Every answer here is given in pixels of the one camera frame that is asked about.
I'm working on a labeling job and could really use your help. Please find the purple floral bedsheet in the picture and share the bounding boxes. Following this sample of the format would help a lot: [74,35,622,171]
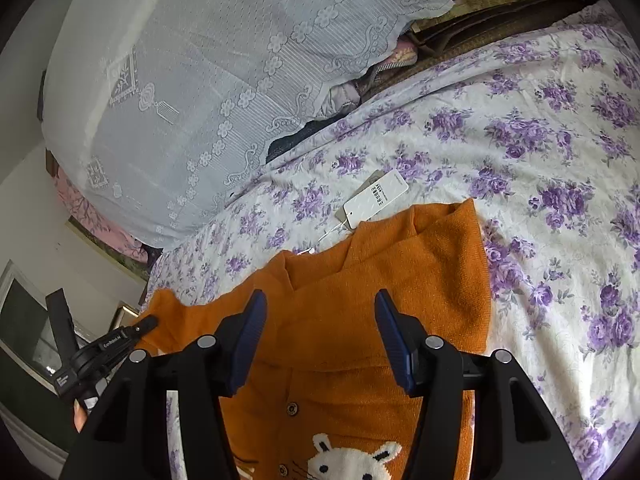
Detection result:
[144,0,640,480]

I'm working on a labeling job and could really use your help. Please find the window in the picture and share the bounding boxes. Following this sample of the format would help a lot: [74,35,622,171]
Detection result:
[0,259,68,383]

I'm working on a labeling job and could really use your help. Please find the brown woven mat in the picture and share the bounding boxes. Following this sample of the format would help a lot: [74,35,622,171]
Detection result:
[360,0,586,103]

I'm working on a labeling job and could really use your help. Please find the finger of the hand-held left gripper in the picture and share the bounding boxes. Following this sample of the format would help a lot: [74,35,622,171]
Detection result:
[75,314,159,367]

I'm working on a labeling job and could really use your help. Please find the pink striped cloth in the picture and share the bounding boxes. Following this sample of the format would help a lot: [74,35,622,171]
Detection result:
[357,40,418,96]

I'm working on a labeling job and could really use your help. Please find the grey folded cloth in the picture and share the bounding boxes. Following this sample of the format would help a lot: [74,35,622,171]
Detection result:
[320,80,363,121]

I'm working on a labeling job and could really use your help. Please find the orange knit sweater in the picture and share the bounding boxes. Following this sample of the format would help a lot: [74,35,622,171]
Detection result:
[134,198,493,480]

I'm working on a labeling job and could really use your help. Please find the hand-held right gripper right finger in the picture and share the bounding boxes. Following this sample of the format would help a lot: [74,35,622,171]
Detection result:
[374,289,583,480]

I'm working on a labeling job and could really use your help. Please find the dark cloth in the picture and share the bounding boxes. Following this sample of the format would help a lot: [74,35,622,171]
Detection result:
[265,116,346,163]

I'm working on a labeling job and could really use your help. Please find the wooden frame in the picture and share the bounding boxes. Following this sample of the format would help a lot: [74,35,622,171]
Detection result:
[107,300,143,333]

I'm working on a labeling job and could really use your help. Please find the white lace cover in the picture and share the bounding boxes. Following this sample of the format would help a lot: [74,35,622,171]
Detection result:
[42,0,512,249]

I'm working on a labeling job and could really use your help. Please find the white hang tag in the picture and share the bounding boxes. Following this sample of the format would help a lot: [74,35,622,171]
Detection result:
[343,170,410,229]

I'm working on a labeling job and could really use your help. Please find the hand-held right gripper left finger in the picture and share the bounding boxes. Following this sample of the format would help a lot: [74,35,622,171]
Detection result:
[60,289,268,480]

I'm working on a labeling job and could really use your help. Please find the pink floral blanket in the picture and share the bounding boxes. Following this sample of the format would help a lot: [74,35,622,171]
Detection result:
[54,166,152,267]

